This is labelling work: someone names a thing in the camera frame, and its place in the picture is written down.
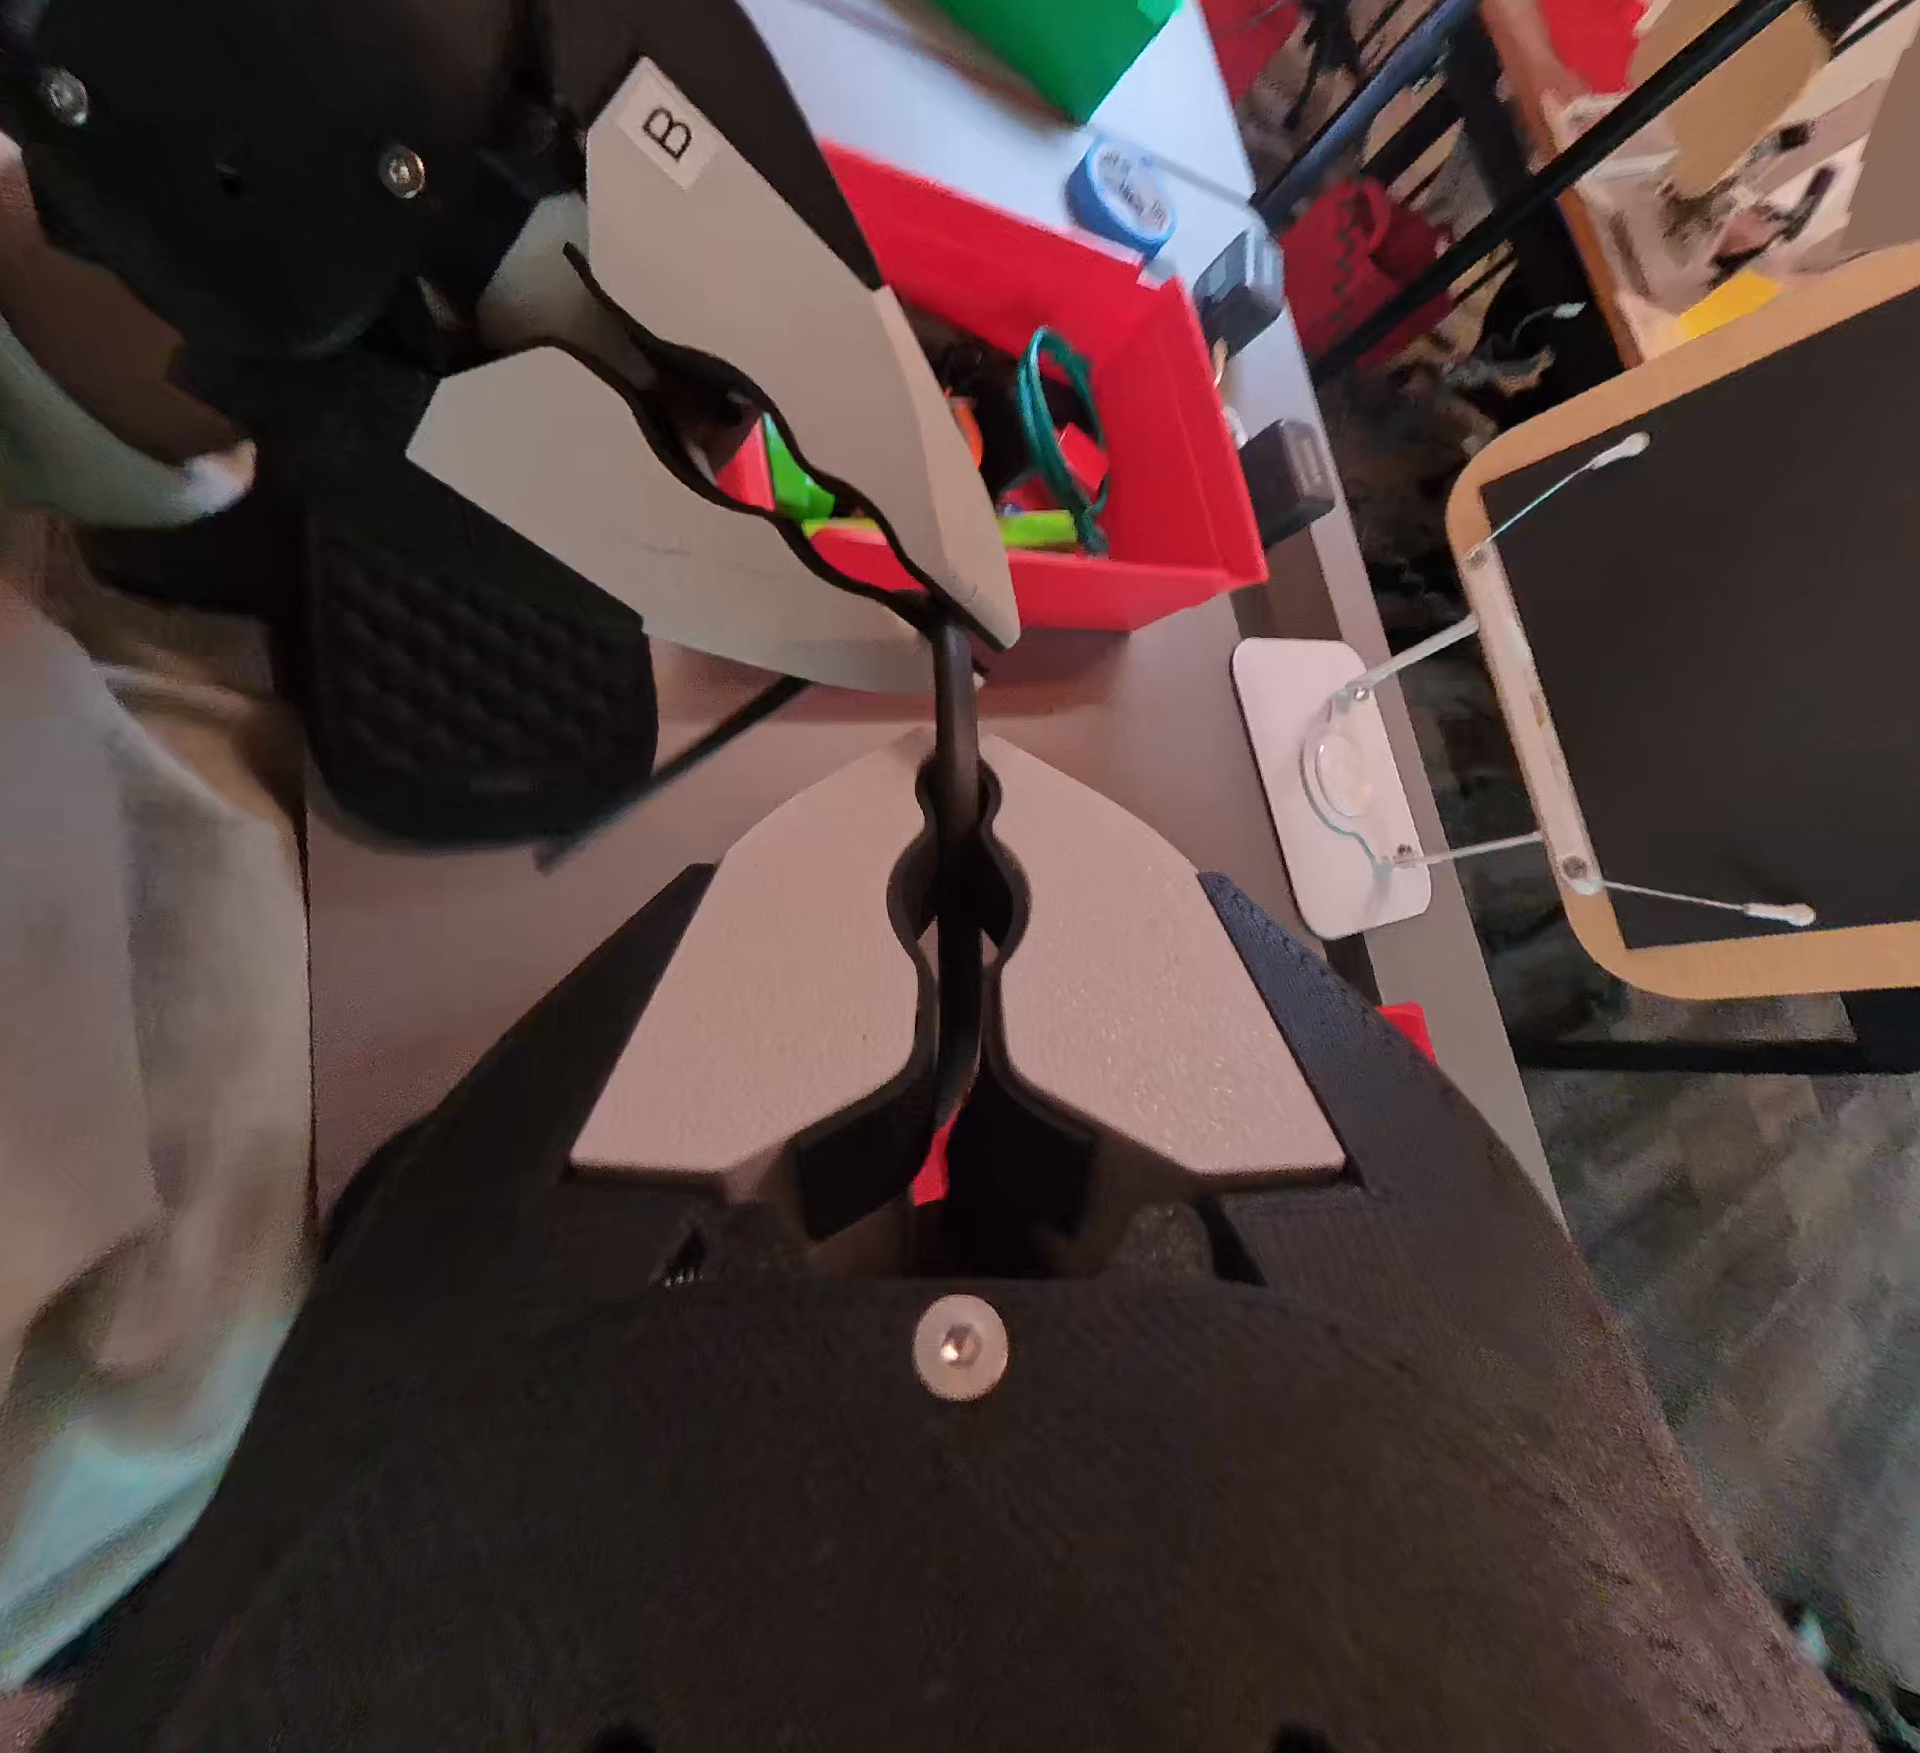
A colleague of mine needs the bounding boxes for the black pole clamp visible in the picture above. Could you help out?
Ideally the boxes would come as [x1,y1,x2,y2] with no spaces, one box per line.
[1196,230,1287,348]
[1241,418,1339,547]

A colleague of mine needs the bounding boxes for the green wire coil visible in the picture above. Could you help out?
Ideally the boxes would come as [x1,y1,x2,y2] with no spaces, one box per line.
[1016,328,1115,559]

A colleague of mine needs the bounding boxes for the black cable bundle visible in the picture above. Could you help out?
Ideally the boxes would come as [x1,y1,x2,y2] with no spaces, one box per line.
[929,341,1036,408]

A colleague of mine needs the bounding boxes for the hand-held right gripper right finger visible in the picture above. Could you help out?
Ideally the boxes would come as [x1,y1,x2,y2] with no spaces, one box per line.
[965,733,1351,1242]

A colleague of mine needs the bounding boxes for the blue tape roll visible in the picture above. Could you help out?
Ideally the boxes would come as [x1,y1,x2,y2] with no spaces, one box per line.
[1069,137,1180,253]

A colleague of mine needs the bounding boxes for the black disc-topped pole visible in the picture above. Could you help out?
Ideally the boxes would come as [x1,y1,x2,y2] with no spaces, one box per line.
[1309,0,1920,378]

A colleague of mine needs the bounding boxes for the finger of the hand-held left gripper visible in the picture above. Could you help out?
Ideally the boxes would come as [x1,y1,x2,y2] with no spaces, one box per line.
[406,341,962,698]
[477,55,1025,656]

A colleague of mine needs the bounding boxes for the person's pale sweatshirt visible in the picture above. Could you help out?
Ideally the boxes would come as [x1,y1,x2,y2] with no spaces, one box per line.
[0,328,316,1686]

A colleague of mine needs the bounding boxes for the black light stand pole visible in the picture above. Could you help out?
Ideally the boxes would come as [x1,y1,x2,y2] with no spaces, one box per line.
[1249,0,1644,217]

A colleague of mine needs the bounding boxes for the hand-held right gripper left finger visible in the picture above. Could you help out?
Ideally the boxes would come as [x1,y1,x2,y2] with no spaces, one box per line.
[566,723,962,1242]

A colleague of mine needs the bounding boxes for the red parts-filled plastic bin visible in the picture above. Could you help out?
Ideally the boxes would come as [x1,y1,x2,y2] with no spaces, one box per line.
[712,139,1269,630]

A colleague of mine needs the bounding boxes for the black quilted pad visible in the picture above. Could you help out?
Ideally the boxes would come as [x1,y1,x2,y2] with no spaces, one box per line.
[301,493,662,844]

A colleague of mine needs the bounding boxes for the wood-rimmed black board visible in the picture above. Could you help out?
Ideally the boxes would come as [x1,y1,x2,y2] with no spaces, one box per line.
[1444,243,1920,1002]

